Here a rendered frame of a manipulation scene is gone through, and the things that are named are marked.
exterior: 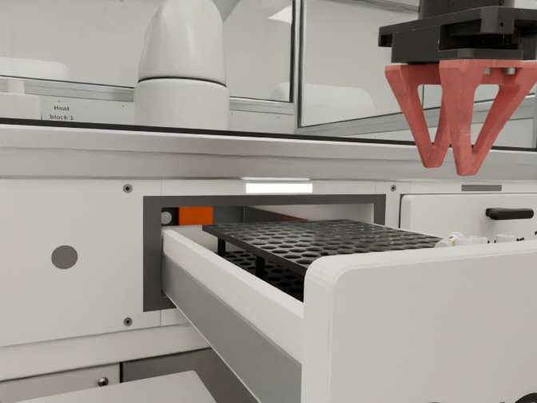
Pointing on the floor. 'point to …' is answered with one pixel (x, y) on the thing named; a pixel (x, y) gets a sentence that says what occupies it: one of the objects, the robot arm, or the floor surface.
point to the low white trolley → (140, 392)
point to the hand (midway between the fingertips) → (450, 159)
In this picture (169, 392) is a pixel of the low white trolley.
